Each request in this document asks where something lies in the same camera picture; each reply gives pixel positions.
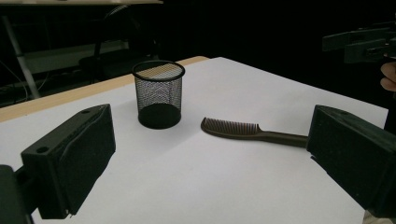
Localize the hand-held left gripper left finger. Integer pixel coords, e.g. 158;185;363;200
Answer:
21;104;117;220

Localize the brown comb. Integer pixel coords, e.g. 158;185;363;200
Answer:
200;117;309;148

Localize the black mesh pen holder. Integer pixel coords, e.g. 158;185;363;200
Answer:
132;60;186;130

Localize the white desk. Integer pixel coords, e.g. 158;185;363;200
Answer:
0;0;163;101

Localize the black folding chair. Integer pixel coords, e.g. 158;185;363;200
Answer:
78;4;163;84

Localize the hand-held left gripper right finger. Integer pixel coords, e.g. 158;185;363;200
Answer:
306;105;396;218

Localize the white table sheet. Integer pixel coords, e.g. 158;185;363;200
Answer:
0;56;389;224

